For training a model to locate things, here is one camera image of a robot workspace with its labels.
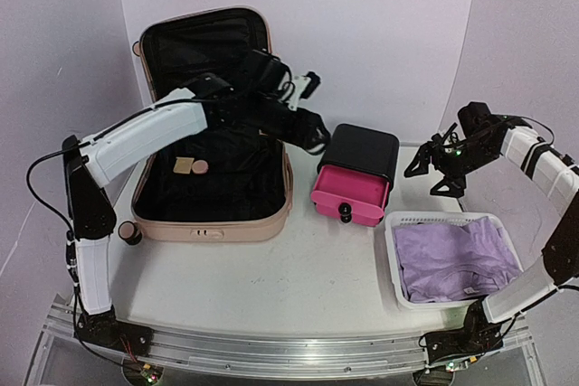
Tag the pink hard-shell suitcase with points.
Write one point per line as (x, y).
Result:
(230, 183)

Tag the white perforated plastic basket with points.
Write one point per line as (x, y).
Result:
(395, 219)

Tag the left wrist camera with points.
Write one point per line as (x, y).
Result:
(302, 87)

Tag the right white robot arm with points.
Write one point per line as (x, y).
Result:
(490, 318)

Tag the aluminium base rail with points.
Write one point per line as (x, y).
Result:
(232, 354)

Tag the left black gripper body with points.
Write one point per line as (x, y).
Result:
(260, 116)

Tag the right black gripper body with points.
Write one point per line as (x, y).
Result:
(458, 164)

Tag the tan square compact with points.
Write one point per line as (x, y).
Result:
(183, 165)

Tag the purple garment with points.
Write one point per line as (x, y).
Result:
(443, 262)

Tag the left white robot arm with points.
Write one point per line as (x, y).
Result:
(93, 163)

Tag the pink round compact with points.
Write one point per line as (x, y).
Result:
(199, 167)

